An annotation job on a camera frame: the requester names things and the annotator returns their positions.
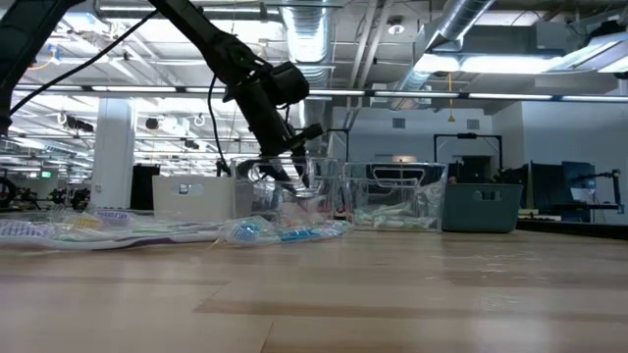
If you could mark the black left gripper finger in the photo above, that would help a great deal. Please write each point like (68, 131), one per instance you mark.
(303, 171)
(277, 174)

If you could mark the orange toothbrush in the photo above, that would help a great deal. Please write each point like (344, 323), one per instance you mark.
(306, 216)

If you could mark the blue toothbrush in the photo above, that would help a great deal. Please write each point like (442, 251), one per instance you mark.
(247, 233)
(309, 233)

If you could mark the green toothbrush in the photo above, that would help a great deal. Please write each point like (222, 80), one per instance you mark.
(409, 224)
(172, 229)
(385, 212)

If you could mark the purple toothbrush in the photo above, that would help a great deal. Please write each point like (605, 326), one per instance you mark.
(98, 241)
(115, 216)

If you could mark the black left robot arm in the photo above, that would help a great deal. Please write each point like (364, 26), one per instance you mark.
(206, 34)

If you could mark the clear plastic bin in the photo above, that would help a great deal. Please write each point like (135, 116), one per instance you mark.
(397, 193)
(324, 186)

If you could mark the white plastic bin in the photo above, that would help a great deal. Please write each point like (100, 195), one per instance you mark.
(201, 198)

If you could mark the black cabinet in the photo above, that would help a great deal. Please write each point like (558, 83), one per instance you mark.
(144, 188)

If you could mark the long LED light bar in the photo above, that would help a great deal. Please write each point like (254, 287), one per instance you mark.
(417, 94)

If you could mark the round ceiling lamp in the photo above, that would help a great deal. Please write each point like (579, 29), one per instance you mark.
(396, 28)

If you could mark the teal plastic bin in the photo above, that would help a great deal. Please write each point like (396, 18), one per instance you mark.
(481, 211)

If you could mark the grey ceiling pipe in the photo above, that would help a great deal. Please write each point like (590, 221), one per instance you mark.
(127, 10)

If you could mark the ceiling light panel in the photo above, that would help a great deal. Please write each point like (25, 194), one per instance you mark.
(490, 64)

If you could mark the black workbench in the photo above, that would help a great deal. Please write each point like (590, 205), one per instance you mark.
(59, 210)

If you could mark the silver spiral air duct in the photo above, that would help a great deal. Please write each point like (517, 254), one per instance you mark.
(309, 34)
(461, 19)

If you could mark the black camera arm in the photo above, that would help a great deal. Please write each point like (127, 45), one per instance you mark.
(615, 179)

